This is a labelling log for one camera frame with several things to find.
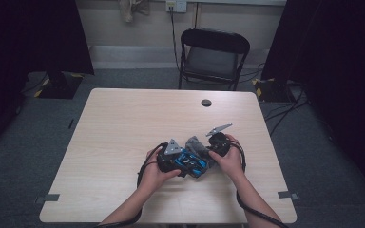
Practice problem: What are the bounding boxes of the black folding chair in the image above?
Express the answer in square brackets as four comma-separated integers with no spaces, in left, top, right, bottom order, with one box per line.
[178,28,251,92]

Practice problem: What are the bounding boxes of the person's left hand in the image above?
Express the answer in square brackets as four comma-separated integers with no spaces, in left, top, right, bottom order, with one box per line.
[137,147,183,198]

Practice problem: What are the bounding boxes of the black curtain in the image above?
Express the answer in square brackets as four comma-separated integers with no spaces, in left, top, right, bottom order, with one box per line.
[0,0,95,160]
[260,0,365,203]

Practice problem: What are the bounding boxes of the person's right hand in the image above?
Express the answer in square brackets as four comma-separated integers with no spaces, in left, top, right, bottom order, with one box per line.
[207,134,247,182]

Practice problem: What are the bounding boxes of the grey cloth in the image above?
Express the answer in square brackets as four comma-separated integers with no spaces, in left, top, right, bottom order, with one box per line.
[184,135,219,169]

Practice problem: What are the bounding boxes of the black floor cables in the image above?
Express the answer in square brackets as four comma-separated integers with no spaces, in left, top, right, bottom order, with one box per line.
[238,62,311,138]

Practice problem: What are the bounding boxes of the beige hanging cloth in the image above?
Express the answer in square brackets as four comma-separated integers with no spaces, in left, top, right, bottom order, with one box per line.
[117,0,151,24]

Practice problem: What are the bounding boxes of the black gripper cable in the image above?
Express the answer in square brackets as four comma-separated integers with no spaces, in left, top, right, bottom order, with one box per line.
[228,138,290,228]
[94,142,169,228]

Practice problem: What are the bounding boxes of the black stand base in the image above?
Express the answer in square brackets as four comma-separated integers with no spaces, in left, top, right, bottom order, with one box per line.
[37,70,85,100]
[251,77,297,105]

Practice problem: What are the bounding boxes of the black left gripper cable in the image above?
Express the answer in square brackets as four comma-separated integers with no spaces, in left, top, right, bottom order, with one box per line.
[94,142,169,228]

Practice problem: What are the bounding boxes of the black outlet cable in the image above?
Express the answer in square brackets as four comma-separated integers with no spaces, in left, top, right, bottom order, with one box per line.
[169,6,182,72]

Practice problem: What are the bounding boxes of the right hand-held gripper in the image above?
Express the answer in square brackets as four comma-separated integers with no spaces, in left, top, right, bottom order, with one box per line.
[205,123,234,158]

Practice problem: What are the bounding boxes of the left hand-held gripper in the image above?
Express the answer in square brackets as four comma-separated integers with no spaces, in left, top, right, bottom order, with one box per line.
[156,138,185,174]

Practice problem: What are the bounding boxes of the white wall outlet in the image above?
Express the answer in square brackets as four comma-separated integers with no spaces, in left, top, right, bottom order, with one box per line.
[165,0,188,14]

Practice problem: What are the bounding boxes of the blue toy car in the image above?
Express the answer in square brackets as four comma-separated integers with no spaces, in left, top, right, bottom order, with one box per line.
[170,147,210,180]

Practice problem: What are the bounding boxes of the grey tape strip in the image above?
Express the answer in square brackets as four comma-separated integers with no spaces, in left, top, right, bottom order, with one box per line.
[277,190,300,201]
[34,193,61,205]

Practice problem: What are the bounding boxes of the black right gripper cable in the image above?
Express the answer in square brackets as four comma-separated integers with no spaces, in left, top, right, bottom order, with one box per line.
[228,138,290,228]

